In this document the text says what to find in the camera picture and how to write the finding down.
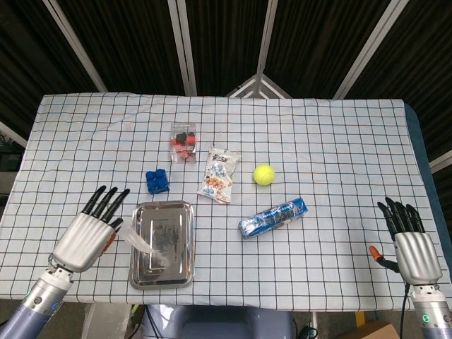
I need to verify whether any cardboard box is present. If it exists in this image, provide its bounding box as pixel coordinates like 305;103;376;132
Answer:
343;320;402;339

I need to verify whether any clear box of red clips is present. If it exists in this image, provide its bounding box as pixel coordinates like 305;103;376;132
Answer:
170;122;198;165

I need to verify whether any checkered white tablecloth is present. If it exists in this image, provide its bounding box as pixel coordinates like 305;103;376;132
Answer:
0;92;448;312

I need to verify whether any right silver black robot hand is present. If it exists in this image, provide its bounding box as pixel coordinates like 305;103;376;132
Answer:
369;196;444;285

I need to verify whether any silver metal tray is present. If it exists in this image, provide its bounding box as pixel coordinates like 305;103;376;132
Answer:
128;200;196;291

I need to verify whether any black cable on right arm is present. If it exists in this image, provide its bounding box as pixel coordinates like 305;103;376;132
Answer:
398;283;410;339

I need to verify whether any white snack bag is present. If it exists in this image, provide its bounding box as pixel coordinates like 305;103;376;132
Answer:
197;146;242;206

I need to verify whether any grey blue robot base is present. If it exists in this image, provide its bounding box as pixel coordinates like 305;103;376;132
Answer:
141;304;296;339

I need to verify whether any yellow tennis ball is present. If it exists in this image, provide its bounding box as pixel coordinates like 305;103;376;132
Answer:
253;163;276;186

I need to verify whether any blue toy building block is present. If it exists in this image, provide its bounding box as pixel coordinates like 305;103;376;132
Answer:
145;169;171;196

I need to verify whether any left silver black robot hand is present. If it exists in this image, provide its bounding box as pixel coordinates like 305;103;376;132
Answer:
48;185;131;273

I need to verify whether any blue biscuit package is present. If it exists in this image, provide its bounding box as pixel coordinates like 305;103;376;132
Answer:
238;196;309;241

